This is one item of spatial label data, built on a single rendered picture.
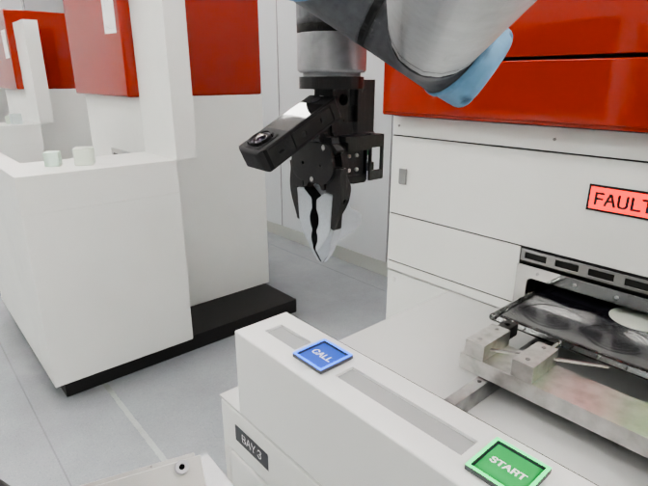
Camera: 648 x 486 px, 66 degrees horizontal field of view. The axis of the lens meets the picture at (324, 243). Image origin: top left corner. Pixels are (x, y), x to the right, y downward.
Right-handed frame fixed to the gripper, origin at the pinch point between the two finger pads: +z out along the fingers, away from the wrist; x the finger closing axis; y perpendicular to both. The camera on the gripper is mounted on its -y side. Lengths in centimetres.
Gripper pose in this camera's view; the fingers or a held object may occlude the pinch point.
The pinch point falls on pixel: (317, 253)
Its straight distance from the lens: 59.2
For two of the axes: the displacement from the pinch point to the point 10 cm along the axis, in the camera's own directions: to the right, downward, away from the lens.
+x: -6.6, -2.4, 7.1
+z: 0.0, 9.5, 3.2
